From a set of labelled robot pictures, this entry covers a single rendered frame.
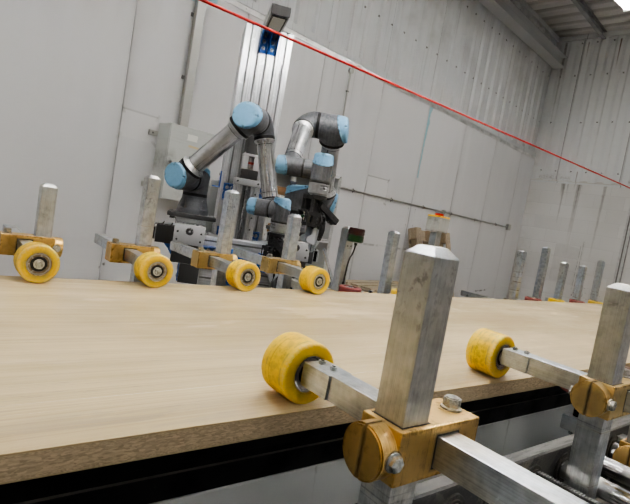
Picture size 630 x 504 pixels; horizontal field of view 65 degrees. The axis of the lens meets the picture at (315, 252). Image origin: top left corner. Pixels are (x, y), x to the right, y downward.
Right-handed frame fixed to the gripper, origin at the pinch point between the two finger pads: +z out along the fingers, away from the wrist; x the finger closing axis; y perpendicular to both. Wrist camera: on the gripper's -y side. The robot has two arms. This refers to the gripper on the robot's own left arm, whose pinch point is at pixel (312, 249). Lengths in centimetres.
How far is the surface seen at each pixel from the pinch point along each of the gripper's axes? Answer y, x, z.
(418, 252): 79, 118, -12
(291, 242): 17.1, 10.0, -2.3
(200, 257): 50, 11, 5
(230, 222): 41.1, 10.4, -6.2
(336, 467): 64, 98, 21
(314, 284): 21.5, 31.8, 7.5
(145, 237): 66, 11, 1
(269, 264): 24.9, 10.9, 5.7
